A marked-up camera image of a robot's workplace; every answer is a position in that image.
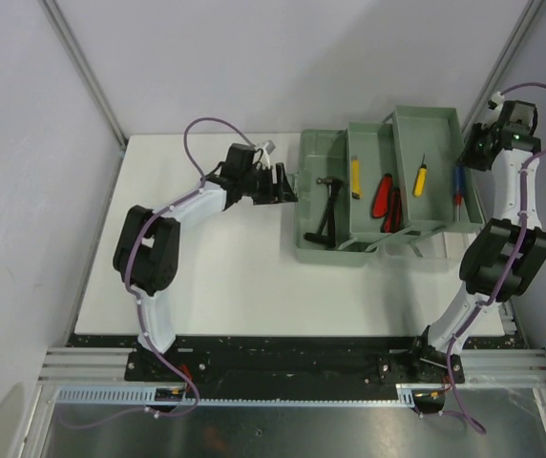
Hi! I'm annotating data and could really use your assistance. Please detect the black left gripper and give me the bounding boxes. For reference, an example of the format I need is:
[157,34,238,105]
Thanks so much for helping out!
[240,163,297,206]

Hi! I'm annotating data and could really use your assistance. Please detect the blue handled screwdriver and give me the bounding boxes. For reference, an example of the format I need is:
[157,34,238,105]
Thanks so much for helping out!
[453,164,465,222]

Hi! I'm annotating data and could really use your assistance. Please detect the small steel claw hammer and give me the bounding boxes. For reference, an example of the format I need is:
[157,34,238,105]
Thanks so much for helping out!
[316,177,346,245]

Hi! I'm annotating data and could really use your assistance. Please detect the yellow handled screwdriver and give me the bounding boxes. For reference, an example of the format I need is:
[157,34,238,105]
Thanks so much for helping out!
[412,155,428,198]

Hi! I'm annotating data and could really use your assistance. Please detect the black hacksaw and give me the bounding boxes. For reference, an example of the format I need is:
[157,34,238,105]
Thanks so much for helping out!
[304,181,343,249]

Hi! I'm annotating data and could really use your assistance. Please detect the yellow utility knife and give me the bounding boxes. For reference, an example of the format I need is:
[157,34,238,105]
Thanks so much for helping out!
[350,156,363,199]

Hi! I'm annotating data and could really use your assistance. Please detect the green toolbox with clear lid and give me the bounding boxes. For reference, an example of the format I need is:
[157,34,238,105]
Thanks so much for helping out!
[293,105,484,267]

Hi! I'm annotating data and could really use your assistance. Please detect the red black utility knife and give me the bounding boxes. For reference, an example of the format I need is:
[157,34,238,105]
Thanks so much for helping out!
[381,187,403,234]

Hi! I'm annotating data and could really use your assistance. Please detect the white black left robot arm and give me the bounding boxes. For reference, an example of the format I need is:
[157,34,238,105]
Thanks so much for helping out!
[113,140,298,382]

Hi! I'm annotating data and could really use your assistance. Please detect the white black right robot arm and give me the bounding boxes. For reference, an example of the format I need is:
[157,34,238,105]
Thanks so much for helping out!
[408,100,546,383]

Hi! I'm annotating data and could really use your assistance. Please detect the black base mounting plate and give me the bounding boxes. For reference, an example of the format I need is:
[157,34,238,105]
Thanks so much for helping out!
[65,333,465,383]

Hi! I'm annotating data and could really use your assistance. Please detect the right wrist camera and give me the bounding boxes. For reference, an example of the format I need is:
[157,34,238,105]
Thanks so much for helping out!
[487,91,505,112]

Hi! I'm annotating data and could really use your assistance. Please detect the aluminium frame post right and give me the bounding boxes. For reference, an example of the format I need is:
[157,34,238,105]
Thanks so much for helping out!
[461,0,546,137]

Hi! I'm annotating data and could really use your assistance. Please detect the aluminium frame post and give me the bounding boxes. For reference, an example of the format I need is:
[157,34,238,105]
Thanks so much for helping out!
[461,0,546,137]
[39,0,128,151]

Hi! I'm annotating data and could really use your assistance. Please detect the grey slotted cable duct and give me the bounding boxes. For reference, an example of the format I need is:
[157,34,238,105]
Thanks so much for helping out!
[55,385,426,407]

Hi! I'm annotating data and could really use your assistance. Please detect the aluminium frame post left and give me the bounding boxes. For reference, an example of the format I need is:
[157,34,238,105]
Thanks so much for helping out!
[39,0,128,151]

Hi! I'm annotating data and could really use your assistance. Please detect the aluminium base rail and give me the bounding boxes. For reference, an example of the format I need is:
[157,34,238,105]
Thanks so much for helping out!
[38,347,133,385]

